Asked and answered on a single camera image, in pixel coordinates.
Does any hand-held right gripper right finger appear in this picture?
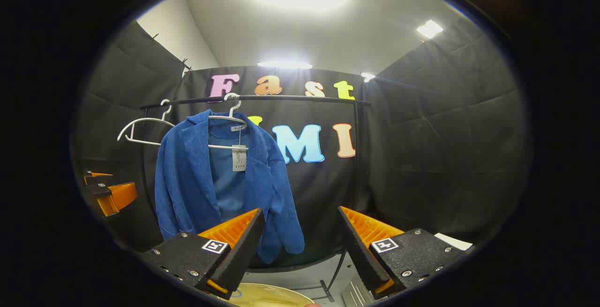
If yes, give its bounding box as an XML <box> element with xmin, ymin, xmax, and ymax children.
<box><xmin>337</xmin><ymin>206</ymin><xmax>475</xmax><ymax>300</ymax></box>

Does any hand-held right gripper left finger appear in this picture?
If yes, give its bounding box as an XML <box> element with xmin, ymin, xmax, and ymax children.
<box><xmin>140</xmin><ymin>208</ymin><xmax>266</xmax><ymax>300</ymax></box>

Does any blue corduroy jacket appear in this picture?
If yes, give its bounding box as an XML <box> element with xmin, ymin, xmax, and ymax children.
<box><xmin>155</xmin><ymin>109</ymin><xmax>305</xmax><ymax>264</ymax></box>

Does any white plastic clothes hanger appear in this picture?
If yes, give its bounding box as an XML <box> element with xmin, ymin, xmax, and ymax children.
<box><xmin>117</xmin><ymin>99</ymin><xmax>176</xmax><ymax>147</ymax></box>
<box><xmin>208</xmin><ymin>93</ymin><xmax>249</xmax><ymax>151</ymax></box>

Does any black metal clothes rack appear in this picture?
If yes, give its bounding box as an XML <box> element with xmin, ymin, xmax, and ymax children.
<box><xmin>140</xmin><ymin>94</ymin><xmax>373</xmax><ymax>300</ymax></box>

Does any grey ribbed panel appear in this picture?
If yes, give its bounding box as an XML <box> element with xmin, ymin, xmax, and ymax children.
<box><xmin>341</xmin><ymin>278</ymin><xmax>378</xmax><ymax>307</ymax></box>

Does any white flat board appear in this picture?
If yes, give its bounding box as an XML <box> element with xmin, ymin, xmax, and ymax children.
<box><xmin>434</xmin><ymin>232</ymin><xmax>475</xmax><ymax>251</ymax></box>

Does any black backdrop cloth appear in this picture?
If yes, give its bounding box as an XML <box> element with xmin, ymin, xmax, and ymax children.
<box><xmin>70</xmin><ymin>16</ymin><xmax>533</xmax><ymax>270</ymax></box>

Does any ceiling light strip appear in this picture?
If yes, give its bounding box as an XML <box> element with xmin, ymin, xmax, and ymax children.
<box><xmin>257</xmin><ymin>60</ymin><xmax>314</xmax><ymax>70</ymax></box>

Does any small square ceiling light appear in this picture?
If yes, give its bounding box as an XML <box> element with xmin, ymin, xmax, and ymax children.
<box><xmin>416</xmin><ymin>19</ymin><xmax>444</xmax><ymax>40</ymax></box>

